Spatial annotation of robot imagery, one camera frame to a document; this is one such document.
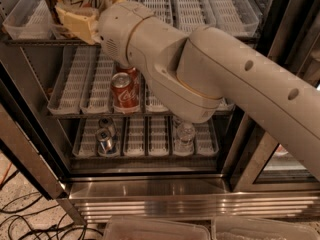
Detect red cola can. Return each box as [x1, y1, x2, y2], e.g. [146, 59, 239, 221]
[111, 72, 139, 109]
[116, 64, 140, 94]

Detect front silver blue can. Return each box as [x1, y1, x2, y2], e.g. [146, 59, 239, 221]
[96, 128, 115, 156]

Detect left clear plastic bin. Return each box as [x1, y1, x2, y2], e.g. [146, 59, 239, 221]
[102, 216, 211, 240]

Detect clear plastic water bottle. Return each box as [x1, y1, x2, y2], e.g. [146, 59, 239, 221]
[173, 117, 196, 156]

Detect top shelf far-left tray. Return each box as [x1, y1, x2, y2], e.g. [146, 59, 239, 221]
[3, 0, 52, 40]

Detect silver blue can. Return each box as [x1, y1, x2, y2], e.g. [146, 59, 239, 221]
[96, 128, 115, 156]
[99, 117, 116, 137]

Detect stainless steel fridge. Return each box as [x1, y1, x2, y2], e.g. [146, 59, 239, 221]
[0, 0, 320, 224]

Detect black floor cables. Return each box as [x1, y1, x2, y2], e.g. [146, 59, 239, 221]
[0, 168, 104, 240]

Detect front red cola can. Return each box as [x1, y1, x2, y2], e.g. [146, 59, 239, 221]
[111, 72, 139, 109]

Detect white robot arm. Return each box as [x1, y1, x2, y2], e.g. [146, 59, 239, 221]
[56, 0, 320, 180]

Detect rear red cola can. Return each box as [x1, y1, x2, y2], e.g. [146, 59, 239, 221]
[116, 64, 140, 94]

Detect rear silver blue can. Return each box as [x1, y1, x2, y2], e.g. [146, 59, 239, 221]
[99, 117, 116, 137]

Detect right clear plastic bin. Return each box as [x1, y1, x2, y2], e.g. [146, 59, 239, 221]
[211, 216, 320, 240]

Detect bottles behind glass door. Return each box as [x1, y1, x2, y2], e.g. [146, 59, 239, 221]
[274, 144, 288, 156]

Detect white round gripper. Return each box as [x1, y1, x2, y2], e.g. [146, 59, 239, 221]
[55, 0, 154, 66]

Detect clear plastic bin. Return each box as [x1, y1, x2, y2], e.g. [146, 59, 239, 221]
[211, 216, 320, 240]
[102, 216, 211, 240]

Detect orange floor cable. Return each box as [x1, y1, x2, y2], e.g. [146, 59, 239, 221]
[0, 162, 14, 187]

